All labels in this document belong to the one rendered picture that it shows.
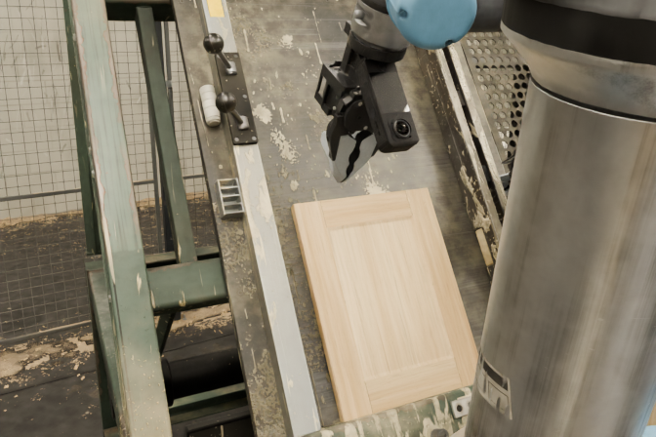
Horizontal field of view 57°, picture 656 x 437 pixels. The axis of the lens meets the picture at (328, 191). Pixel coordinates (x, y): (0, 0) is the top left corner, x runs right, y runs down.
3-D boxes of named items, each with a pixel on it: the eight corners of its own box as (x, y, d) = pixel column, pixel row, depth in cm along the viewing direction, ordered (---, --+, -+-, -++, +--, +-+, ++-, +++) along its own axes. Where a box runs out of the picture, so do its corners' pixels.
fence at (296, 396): (287, 438, 102) (294, 438, 99) (191, -24, 129) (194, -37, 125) (313, 430, 104) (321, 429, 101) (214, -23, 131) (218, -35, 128)
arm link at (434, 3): (527, -26, 52) (489, -66, 60) (399, -28, 51) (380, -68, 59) (506, 56, 57) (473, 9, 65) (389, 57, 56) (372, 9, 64)
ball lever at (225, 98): (236, 138, 116) (214, 110, 103) (232, 119, 117) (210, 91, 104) (255, 132, 115) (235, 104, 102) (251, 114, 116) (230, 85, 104)
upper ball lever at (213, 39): (225, 82, 119) (201, 50, 106) (221, 65, 120) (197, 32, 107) (243, 77, 119) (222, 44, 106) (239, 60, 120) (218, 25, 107)
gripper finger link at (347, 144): (325, 161, 87) (341, 107, 81) (344, 187, 83) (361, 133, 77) (306, 163, 85) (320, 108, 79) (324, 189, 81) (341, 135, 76)
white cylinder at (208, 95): (197, 92, 120) (205, 128, 117) (200, 84, 117) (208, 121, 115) (212, 91, 121) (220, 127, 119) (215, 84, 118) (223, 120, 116)
